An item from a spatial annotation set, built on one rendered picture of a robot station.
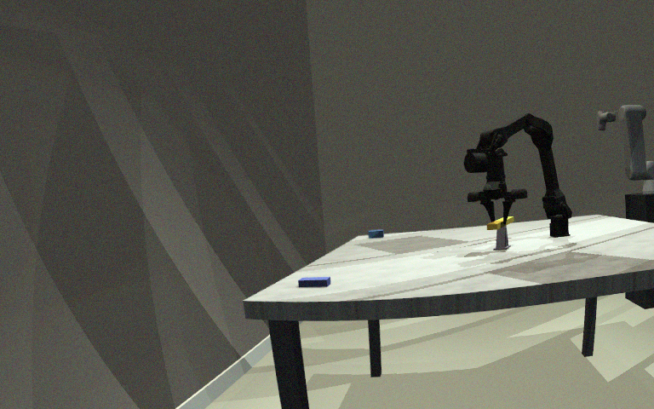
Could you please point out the yellow bar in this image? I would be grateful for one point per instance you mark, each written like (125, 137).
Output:
(499, 223)

